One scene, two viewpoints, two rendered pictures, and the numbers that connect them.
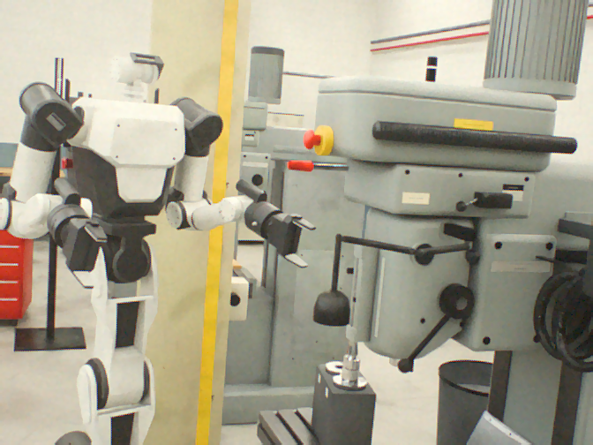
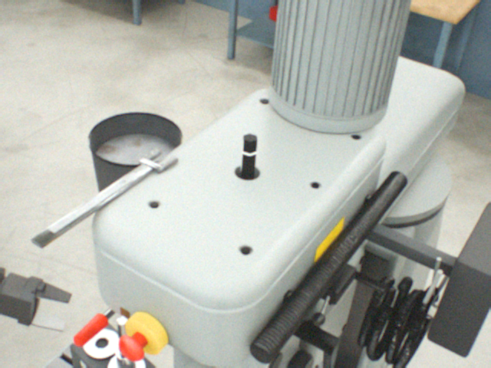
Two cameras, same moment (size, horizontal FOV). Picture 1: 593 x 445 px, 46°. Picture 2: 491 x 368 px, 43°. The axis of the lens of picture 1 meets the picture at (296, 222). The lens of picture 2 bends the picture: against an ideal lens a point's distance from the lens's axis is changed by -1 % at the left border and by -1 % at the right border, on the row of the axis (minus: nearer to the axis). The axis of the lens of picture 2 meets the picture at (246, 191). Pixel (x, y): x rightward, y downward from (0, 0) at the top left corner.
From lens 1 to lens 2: 1.15 m
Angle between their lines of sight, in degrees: 47
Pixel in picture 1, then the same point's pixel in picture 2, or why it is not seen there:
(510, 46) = (331, 77)
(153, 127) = not seen: outside the picture
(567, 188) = not seen: hidden behind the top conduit
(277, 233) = (13, 308)
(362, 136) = (231, 352)
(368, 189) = not seen: hidden behind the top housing
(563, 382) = (349, 325)
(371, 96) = (242, 311)
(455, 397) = (117, 172)
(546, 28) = (379, 54)
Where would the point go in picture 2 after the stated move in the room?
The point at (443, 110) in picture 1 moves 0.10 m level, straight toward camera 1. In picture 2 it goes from (308, 252) to (347, 304)
